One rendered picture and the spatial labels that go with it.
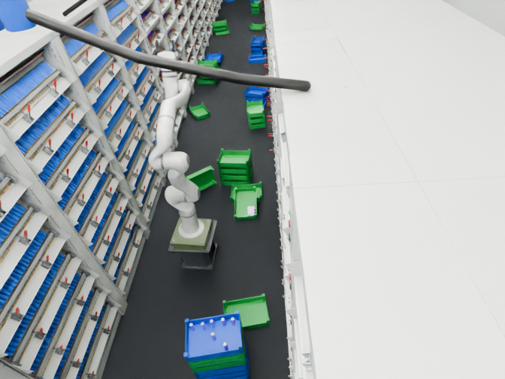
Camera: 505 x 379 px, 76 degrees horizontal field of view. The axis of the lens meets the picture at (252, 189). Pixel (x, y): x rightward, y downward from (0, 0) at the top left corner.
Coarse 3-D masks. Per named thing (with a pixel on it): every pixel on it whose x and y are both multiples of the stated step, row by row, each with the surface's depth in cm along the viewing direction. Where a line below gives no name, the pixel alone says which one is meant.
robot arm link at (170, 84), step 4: (164, 80) 187; (168, 80) 186; (172, 80) 187; (176, 80) 188; (164, 84) 189; (168, 84) 187; (172, 84) 188; (176, 84) 188; (168, 88) 188; (172, 88) 188; (176, 88) 189; (168, 92) 190; (172, 92) 190; (176, 92) 190; (168, 96) 191; (172, 96) 191
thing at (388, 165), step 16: (304, 160) 58; (320, 160) 58; (336, 160) 57; (352, 160) 57; (368, 160) 57; (384, 160) 56; (400, 160) 56; (304, 176) 55; (320, 176) 55; (336, 176) 54; (352, 176) 54; (368, 176) 54; (384, 176) 53; (400, 176) 53
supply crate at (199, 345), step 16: (192, 320) 179; (208, 320) 182; (192, 336) 178; (208, 336) 177; (224, 336) 176; (240, 336) 171; (192, 352) 172; (208, 352) 171; (224, 352) 166; (240, 352) 168
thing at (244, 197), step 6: (234, 192) 302; (240, 192) 307; (246, 192) 307; (252, 192) 306; (234, 198) 299; (240, 198) 304; (246, 198) 304; (252, 198) 303; (234, 204) 296; (240, 204) 301; (246, 204) 300; (252, 204) 300; (234, 210) 292; (240, 210) 298; (246, 210) 297; (234, 216) 287; (240, 216) 295; (246, 216) 294
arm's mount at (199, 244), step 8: (208, 224) 246; (176, 232) 241; (208, 232) 243; (176, 240) 235; (184, 240) 235; (192, 240) 235; (200, 240) 235; (208, 240) 242; (176, 248) 239; (184, 248) 237; (192, 248) 236; (200, 248) 235
